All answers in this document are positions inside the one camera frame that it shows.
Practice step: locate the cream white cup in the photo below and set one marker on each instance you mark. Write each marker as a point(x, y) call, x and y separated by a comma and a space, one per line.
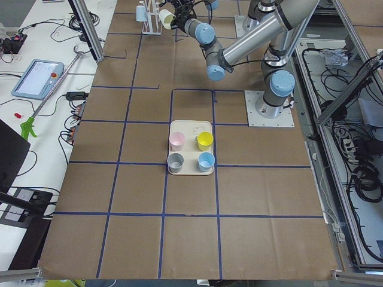
point(166, 18)

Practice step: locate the pink cup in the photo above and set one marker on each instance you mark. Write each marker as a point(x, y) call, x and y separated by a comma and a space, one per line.
point(177, 141)

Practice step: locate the aluminium frame post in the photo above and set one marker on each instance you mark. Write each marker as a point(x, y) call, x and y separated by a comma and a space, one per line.
point(82, 15)

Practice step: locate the green handled reach grabber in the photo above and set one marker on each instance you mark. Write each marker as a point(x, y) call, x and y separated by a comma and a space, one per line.
point(27, 126)

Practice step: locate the grey cup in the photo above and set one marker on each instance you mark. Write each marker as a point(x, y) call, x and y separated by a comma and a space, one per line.
point(175, 162)

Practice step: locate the cream plastic tray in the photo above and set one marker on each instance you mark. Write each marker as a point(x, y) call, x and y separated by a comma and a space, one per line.
point(190, 151)

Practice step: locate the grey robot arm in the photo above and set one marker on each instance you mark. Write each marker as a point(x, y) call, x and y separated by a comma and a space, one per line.
point(259, 12)
point(277, 24)

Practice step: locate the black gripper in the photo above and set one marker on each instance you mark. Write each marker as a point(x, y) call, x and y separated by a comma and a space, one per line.
point(181, 18)

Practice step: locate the blue teach pendant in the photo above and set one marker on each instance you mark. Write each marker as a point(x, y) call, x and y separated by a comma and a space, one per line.
point(38, 79)

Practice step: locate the yellow cup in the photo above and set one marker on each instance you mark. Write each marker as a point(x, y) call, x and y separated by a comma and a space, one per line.
point(205, 140)

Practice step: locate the white wire cup rack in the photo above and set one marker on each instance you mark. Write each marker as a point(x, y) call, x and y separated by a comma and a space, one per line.
point(153, 25)

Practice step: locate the light blue cup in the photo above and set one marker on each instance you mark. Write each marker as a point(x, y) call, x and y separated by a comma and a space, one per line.
point(206, 160)
point(141, 13)

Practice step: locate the black power adapter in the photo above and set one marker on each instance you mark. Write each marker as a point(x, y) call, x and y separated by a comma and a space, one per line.
point(76, 95)

